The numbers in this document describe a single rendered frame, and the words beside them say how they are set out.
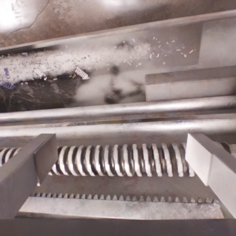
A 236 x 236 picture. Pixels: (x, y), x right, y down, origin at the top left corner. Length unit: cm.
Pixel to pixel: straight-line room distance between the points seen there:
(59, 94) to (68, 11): 45
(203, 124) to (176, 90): 20
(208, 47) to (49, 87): 46
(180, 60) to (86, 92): 29
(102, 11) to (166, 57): 47
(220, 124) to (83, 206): 22
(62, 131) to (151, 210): 17
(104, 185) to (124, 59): 32
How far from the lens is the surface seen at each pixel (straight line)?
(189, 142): 16
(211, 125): 26
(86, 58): 50
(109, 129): 26
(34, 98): 64
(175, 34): 47
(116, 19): 87
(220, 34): 50
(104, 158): 21
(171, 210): 25
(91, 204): 27
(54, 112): 35
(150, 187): 29
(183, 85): 44
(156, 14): 86
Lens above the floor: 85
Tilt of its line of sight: 50 degrees down
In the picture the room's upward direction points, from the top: 170 degrees counter-clockwise
